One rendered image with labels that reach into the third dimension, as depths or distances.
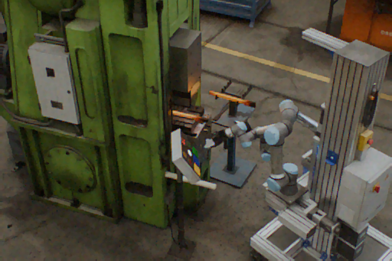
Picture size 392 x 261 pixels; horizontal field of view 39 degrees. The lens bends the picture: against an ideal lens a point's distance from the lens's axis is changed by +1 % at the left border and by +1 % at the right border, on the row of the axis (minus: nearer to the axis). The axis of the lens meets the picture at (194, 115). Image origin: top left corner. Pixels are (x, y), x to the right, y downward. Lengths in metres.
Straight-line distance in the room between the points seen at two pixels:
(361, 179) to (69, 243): 2.62
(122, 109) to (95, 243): 1.31
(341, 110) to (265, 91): 3.12
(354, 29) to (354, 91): 4.18
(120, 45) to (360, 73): 1.73
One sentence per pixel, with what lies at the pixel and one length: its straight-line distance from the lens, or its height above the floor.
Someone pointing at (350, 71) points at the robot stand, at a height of 1.95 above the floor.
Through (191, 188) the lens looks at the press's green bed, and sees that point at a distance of 5.01.
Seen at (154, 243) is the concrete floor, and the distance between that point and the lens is 4.99.
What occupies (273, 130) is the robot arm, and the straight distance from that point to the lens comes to 3.81.
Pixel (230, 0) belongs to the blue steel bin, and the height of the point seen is 0.34.
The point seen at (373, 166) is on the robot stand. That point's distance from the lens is 4.01.
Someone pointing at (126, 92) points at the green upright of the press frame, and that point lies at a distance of 4.31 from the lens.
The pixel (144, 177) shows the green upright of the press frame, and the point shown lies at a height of 0.52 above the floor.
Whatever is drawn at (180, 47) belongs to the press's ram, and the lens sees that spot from 4.13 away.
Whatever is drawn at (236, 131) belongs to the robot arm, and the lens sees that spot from 4.15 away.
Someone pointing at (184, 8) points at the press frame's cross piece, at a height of 1.93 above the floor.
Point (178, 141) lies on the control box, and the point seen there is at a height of 1.19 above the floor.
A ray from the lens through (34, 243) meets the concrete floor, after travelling 5.19.
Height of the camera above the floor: 3.78
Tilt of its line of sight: 36 degrees down
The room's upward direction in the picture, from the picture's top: 1 degrees counter-clockwise
